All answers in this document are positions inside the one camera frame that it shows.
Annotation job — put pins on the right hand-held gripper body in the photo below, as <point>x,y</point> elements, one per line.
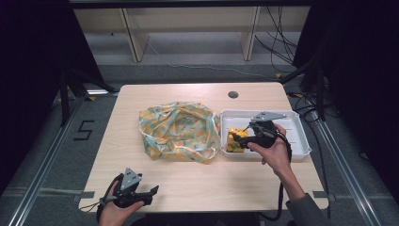
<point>265,135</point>

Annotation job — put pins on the yellow box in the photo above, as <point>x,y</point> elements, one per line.
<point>236,138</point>

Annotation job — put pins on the person's left hand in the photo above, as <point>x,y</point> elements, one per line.
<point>116,215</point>

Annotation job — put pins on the patterned yellow and teal bag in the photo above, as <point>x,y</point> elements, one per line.
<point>178,132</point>

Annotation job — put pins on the black curtain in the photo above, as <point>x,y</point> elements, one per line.
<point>360,78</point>
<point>28,62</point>

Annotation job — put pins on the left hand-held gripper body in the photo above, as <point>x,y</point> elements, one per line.
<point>127,194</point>

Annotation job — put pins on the white plastic tray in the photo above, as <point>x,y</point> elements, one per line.
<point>295,135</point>

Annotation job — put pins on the black metal stand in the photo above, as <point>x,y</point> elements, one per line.
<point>64,97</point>
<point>318,88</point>

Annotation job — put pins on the person's right hand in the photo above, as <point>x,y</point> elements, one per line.
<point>277,157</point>

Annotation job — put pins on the aluminium floor rail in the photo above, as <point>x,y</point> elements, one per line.
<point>348,175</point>
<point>40,175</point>

